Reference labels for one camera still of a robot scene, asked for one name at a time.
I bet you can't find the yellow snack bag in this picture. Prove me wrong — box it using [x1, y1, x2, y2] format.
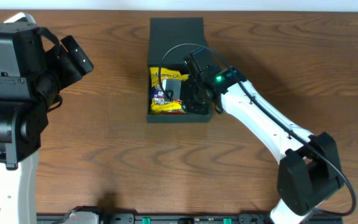
[149, 67, 189, 114]

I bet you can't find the dark green lidded box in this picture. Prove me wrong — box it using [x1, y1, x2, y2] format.
[146, 17, 211, 123]

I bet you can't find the green red KitKat Milo bar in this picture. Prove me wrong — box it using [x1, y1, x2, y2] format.
[172, 99, 183, 103]

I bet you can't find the purple Dairy Milk bar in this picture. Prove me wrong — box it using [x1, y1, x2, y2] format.
[150, 87, 167, 105]

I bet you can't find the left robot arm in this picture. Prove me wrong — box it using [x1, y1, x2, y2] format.
[0, 12, 94, 223]

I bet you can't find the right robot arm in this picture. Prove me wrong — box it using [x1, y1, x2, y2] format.
[185, 48, 344, 223]

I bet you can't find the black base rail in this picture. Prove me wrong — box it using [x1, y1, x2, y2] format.
[36, 205, 344, 224]

